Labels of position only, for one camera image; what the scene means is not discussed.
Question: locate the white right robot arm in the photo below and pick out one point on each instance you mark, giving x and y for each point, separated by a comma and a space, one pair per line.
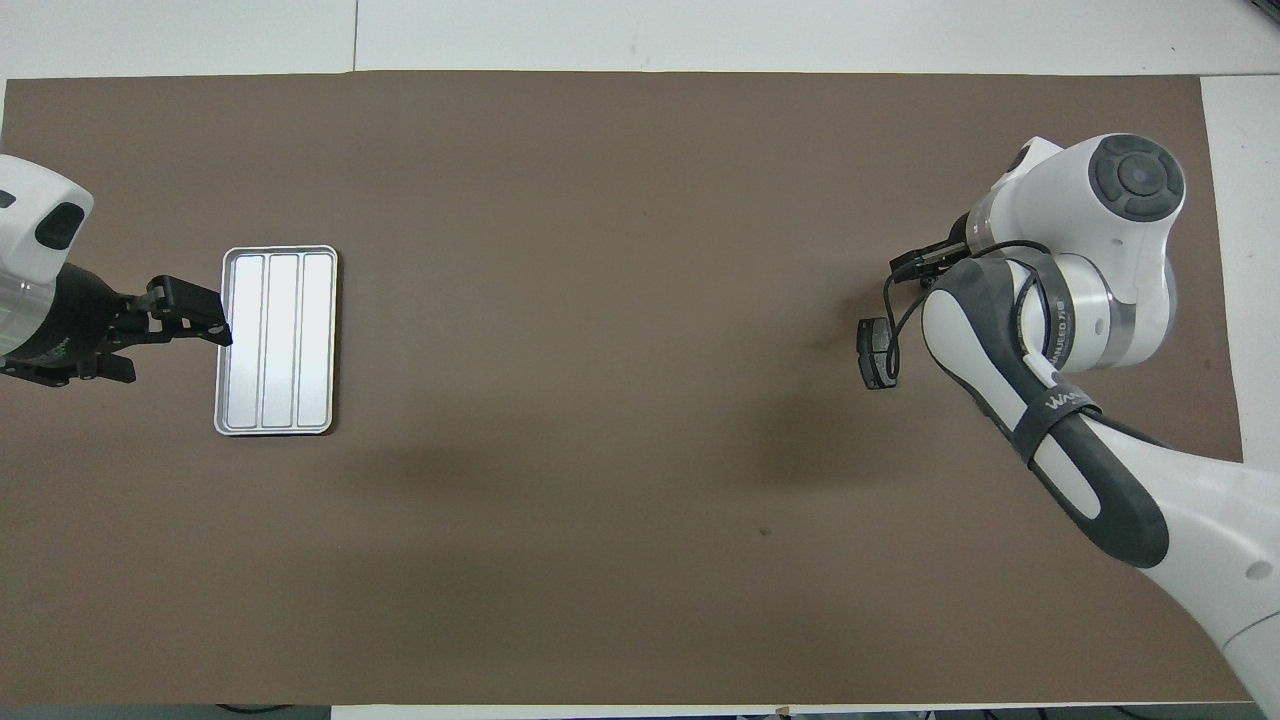
1100, 200

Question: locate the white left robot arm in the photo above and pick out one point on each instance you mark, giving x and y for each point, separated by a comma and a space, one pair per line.
30, 230

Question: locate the brown table mat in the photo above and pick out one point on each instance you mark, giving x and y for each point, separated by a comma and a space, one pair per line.
600, 150

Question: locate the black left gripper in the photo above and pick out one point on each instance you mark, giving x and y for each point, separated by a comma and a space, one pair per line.
75, 320

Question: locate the silver metal tray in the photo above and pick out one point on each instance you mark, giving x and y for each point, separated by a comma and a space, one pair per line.
280, 340

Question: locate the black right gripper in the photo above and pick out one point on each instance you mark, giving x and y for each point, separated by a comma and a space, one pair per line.
960, 232

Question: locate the dark rectangular brake pad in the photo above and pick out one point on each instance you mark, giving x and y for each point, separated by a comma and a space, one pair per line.
872, 350

